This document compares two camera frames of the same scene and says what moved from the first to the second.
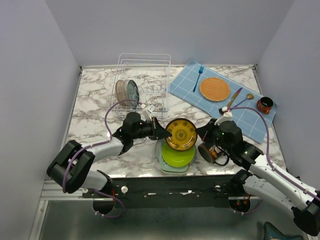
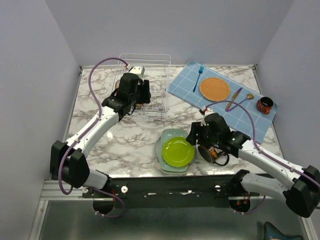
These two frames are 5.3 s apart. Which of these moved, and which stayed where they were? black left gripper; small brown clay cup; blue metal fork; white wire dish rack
Moved: black left gripper
Stayed: blue metal fork; white wire dish rack; small brown clay cup
